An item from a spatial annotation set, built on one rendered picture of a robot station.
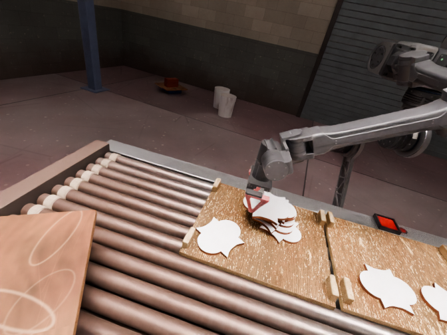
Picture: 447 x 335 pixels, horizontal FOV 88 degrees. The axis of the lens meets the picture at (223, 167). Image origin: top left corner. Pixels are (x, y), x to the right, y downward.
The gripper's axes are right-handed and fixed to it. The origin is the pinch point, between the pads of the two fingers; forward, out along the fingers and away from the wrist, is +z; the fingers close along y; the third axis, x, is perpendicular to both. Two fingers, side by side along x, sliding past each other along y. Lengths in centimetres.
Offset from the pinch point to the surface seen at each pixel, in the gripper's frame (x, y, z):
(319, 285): 21.3, 17.0, 8.1
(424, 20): 219, -433, -111
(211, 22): -140, -502, -41
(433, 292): 53, 10, 7
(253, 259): 3.4, 14.9, 8.3
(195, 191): -20.2, -9.4, 10.3
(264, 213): 4.1, 3.6, 1.1
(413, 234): 64, -18, 9
